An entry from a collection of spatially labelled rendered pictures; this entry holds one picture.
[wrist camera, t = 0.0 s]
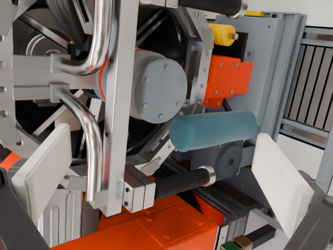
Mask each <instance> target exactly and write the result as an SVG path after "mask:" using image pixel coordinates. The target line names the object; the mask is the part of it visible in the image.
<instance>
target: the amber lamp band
mask: <svg viewBox="0 0 333 250"><path fill-rule="evenodd" d="M233 242H236V243H237V244H239V245H240V246H241V247H242V250H252V246H253V242H252V241H251V240H249V239H248V238H247V237H245V236H244V235H240V236H238V237H236V238H234V239H233Z"/></svg>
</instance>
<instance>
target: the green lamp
mask: <svg viewBox="0 0 333 250"><path fill-rule="evenodd" d="M220 250H241V248H239V247H238V246H237V245H236V244H234V243H233V242H232V241H228V242H226V243H224V244H222V245H221V246H220Z"/></svg>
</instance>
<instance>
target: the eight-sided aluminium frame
mask: <svg viewBox="0 0 333 250"><path fill-rule="evenodd" d="M36 1H37V0H0V144H2V145H3V147H4V148H8V149H9V150H11V151H12V152H14V153H15V154H17V155H18V156H19V157H21V158H30V157H31V156H32V154H33V153H34V152H35V151H36V150H37V149H38V148H39V146H40V145H41V144H42V143H41V142H39V141H38V140H37V139H35V138H34V137H33V136H31V135H30V134H29V133H27V132H26V131H25V130H23V129H22V128H21V127H20V126H18V125H17V124H16V120H15V101H14V100H13V96H12V88H13V87H14V69H12V67H11V55H13V29H12V23H13V21H14V20H15V19H17V18H18V17H19V16H20V15H21V14H22V13H23V12H25V11H26V10H27V9H28V8H29V7H30V6H31V5H33V4H34V3H35V2H36ZM172 10H173V12H174V14H175V16H176V18H177V20H178V21H179V23H180V25H181V27H182V29H183V31H184V33H185V34H186V36H187V38H188V47H187V54H186V62H185V69H184V71H185V74H186V78H187V94H186V98H185V101H184V103H183V105H182V107H181V108H180V110H179V111H178V113H177V114H176V115H175V116H174V117H172V118H171V119H170V120H168V121H166V122H165V123H164V124H163V125H162V127H161V128H160V129H159V130H158V131H157V132H156V134H155V135H154V136H153V137H152V138H151V139H150V140H149V142H148V143H147V144H146V145H145V146H144V147H143V148H142V150H141V151H140V152H139V153H138V154H136V155H132V156H126V158H125V164H132V165H133V166H134V167H136V168H137V169H138V170H140V171H141V172H142V173H144V174H145V175H146V176H149V175H152V174H153V173H154V172H155V171H156V170H157V169H158V168H160V165H161V164H162V162H163V161H164V160H165V159H166V158H167V156H168V155H169V154H170V153H171V152H172V151H173V150H174V149H175V147H174V146H173V144H172V142H171V140H170V137H169V128H170V124H171V122H172V120H173V119H174V118H175V117H176V116H187V115H193V114H201V113H202V111H203V109H204V106H203V105H202V104H203V101H204V97H205V93H206V87H207V81H208V75H209V68H210V62H211V56H212V50H213V48H214V35H213V33H212V28H210V27H209V24H208V22H207V20H206V18H205V16H204V14H203V12H202V10H199V9H193V8H188V7H183V6H177V8H176V9H172ZM86 179H87V164H83V165H78V166H71V165H70V166H69V168H68V169H67V171H66V173H65V174H64V176H63V178H62V180H61V181H60V183H59V184H61V185H62V186H63V187H64V188H65V189H68V190H69V191H71V192H72V193H78V192H82V191H83V192H86Z"/></svg>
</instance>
